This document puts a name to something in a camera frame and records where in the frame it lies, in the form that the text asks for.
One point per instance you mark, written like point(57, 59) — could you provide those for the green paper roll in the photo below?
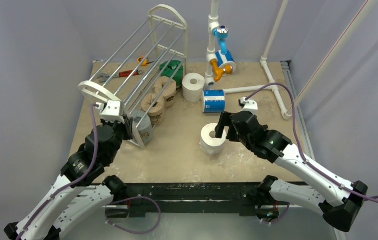
point(172, 68)

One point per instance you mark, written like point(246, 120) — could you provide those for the blue white packaged roll front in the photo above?
point(213, 101)

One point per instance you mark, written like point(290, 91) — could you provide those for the white metal shelf rack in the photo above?
point(162, 37)

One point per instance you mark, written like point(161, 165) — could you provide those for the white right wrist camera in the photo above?
point(248, 105)

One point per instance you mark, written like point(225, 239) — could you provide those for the blue faucet valve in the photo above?
point(221, 32)

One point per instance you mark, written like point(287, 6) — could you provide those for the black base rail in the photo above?
point(240, 198)

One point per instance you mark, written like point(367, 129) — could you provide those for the blue white packaged roll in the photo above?
point(224, 60)
point(213, 101)

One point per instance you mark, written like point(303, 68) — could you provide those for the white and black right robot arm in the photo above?
point(338, 200)

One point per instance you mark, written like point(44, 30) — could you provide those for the yellow tape measure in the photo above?
point(144, 61)

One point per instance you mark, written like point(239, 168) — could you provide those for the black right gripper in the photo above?
point(232, 125)

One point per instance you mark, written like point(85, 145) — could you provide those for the orange faucet valve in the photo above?
point(220, 71)

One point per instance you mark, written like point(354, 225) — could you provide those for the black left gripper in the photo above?
point(126, 126)

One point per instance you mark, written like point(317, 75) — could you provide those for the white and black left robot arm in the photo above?
point(73, 197)

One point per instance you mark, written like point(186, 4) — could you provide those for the red handled pliers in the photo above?
point(103, 77)

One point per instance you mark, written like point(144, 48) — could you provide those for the grey paper roll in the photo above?
point(144, 126)

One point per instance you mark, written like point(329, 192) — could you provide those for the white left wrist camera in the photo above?
point(111, 111)

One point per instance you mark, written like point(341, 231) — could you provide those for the upright white paper roll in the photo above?
point(193, 85)

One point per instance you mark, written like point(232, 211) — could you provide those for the unwrapped white paper roll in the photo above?
point(211, 145)

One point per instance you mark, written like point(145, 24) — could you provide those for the blue white packaged roll back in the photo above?
point(224, 60)

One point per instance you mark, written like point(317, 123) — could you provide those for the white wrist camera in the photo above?
point(248, 105)
point(111, 111)

